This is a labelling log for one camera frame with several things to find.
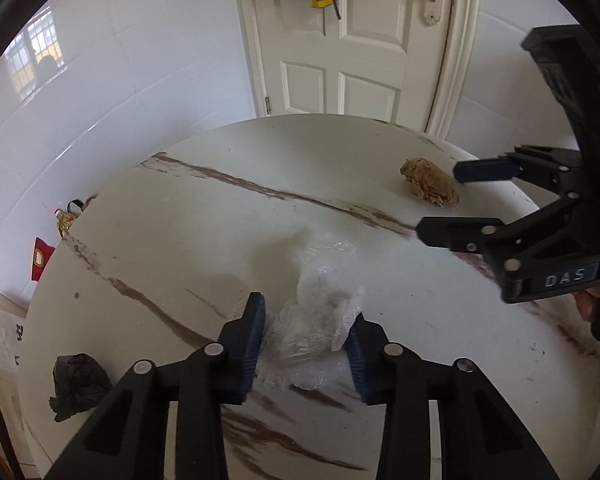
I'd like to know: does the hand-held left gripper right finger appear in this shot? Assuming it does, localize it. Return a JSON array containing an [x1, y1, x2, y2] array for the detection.
[[344, 312, 558, 480]]

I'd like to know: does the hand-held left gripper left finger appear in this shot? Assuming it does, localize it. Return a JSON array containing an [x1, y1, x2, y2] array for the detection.
[[42, 291, 267, 480]]

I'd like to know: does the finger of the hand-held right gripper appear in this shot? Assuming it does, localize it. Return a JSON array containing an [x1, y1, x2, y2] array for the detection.
[[452, 145, 583, 198], [416, 192, 586, 276]]

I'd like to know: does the brown wrinkled lump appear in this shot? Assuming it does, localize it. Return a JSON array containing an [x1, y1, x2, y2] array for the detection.
[[400, 157, 460, 207]]

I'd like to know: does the clear plastic wrap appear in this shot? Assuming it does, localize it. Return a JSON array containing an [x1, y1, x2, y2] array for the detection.
[[235, 232, 366, 392]]

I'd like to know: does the person's right hand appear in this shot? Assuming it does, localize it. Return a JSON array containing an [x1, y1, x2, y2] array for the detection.
[[575, 287, 600, 323]]

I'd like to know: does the round marble table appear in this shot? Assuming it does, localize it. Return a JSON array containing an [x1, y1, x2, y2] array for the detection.
[[17, 114, 600, 480]]

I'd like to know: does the white panelled door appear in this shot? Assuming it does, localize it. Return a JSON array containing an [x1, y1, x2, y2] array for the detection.
[[235, 0, 476, 136]]

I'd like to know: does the crumpled black plastic bag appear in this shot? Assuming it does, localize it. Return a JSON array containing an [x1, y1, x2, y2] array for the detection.
[[49, 353, 113, 422]]

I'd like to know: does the yellow oil bottle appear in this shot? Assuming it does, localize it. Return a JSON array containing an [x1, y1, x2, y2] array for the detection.
[[55, 200, 84, 241]]

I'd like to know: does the red packet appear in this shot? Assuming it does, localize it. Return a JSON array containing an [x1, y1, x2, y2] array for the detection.
[[31, 237, 56, 281]]

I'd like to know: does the white printed plastic bag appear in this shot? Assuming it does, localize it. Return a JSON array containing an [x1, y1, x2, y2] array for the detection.
[[0, 307, 29, 372]]

